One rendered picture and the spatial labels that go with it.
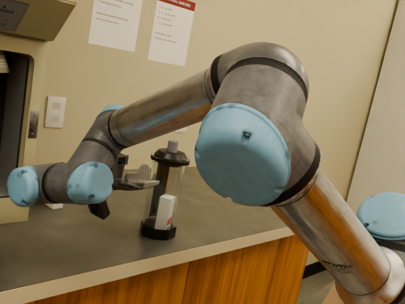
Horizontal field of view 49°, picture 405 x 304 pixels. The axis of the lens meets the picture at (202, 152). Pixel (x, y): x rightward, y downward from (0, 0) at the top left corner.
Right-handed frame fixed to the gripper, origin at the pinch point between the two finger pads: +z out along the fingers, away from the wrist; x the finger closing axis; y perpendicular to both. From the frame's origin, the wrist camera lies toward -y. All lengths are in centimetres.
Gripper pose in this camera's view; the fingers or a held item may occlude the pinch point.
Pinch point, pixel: (135, 175)
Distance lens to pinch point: 113.0
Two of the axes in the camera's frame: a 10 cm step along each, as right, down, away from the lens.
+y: 1.9, -9.6, -1.9
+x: -8.5, -2.6, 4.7
